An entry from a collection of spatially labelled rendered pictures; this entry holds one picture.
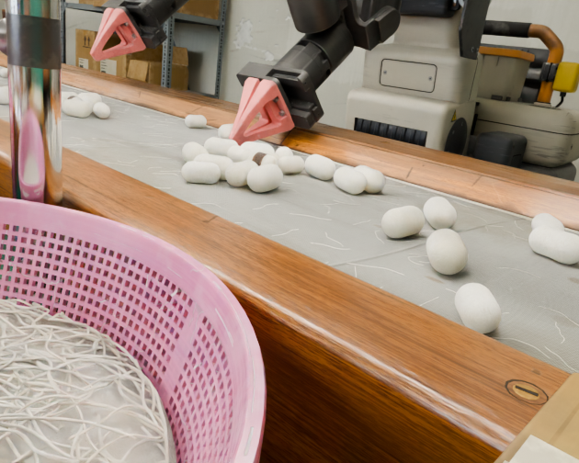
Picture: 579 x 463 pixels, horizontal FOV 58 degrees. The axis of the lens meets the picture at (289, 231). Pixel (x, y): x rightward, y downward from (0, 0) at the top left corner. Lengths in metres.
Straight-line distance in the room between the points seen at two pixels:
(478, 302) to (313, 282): 0.08
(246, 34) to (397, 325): 3.16
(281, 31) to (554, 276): 2.85
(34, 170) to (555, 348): 0.26
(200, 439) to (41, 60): 0.18
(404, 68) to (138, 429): 1.00
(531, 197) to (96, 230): 0.39
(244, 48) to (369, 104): 2.26
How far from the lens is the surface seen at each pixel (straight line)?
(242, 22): 3.35
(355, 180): 0.46
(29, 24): 0.28
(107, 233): 0.24
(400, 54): 1.13
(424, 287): 0.30
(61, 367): 0.21
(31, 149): 0.28
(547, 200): 0.52
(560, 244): 0.39
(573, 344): 0.28
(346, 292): 0.21
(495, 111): 1.32
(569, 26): 2.48
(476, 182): 0.54
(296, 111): 0.64
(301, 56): 0.66
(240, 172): 0.43
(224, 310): 0.18
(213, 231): 0.26
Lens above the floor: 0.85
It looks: 18 degrees down
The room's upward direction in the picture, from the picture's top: 8 degrees clockwise
